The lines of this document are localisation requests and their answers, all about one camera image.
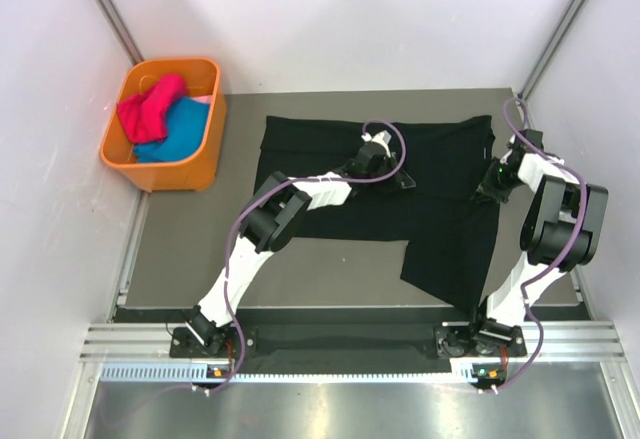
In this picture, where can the blue t shirt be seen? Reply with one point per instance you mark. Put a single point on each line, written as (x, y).
(186, 121)

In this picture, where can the pink t shirt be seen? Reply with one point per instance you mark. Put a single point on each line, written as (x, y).
(143, 115)

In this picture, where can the right aluminium frame post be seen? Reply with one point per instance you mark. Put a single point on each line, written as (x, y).
(559, 34)

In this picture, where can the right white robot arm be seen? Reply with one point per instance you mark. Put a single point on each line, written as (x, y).
(561, 231)

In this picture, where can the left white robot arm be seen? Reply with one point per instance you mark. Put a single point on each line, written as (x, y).
(272, 217)

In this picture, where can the aluminium frame post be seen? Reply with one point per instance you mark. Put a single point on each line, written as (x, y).
(120, 30)
(559, 34)

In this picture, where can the light pink cloth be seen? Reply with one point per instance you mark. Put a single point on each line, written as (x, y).
(205, 99)

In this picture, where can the orange plastic bin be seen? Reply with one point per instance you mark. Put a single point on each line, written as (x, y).
(197, 172)

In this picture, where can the left aluminium frame post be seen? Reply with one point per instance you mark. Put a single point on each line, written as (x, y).
(120, 30)

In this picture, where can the black t shirt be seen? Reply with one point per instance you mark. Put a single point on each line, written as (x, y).
(449, 236)

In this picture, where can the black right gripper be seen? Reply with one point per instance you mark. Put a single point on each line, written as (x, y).
(487, 191)

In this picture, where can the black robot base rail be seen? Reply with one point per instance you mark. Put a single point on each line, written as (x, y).
(334, 328)

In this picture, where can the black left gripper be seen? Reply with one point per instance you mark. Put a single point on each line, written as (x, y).
(401, 178)

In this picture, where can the white slotted cable duct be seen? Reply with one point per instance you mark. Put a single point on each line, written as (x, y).
(216, 372)

